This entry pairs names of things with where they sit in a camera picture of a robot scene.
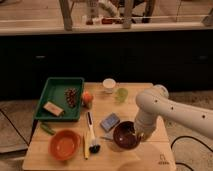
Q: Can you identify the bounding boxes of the dark brown bowl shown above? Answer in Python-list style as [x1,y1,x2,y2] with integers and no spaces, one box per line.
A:
[113,121,140,150]

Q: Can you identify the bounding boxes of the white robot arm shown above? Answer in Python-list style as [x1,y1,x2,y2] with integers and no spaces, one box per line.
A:
[134,85,213,140]

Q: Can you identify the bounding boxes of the white paper cup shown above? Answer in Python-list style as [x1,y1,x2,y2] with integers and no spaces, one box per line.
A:
[102,78,116,94]

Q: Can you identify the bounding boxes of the green translucent cup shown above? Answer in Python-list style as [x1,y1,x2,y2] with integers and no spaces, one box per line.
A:
[116,88,128,103]

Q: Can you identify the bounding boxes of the orange peach fruit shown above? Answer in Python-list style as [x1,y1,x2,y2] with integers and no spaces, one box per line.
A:
[82,91,93,109]

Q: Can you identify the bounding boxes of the blue sponge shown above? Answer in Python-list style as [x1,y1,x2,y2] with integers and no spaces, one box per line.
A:
[100,113,120,132]

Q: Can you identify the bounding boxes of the bunch of red grapes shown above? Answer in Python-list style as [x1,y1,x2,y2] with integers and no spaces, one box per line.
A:
[65,88,77,108]

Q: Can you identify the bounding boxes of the green plastic tray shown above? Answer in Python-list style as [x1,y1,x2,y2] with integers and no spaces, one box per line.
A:
[34,77,84,122]

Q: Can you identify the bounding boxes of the grey cloth piece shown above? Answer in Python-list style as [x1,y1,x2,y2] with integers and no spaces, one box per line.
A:
[100,133,113,141]

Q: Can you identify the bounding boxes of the yellow banana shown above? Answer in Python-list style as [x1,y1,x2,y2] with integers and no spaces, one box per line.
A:
[83,131,90,160]

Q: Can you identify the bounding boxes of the wooden block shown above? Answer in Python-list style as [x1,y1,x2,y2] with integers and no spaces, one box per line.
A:
[43,102,64,116]

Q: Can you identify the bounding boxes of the black white dish brush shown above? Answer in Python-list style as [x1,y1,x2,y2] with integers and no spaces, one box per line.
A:
[87,112,101,154]

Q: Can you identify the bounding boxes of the orange bowl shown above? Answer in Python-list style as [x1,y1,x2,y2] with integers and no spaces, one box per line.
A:
[48,130,81,161]

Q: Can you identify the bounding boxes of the green cucumber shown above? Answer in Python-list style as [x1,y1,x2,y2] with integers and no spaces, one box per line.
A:
[40,123,55,135]

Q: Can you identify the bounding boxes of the black floor cable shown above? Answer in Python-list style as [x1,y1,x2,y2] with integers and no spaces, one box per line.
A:
[170,134,213,171]

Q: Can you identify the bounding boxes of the black left cable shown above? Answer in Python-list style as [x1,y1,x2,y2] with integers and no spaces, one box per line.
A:
[0,108,30,147]

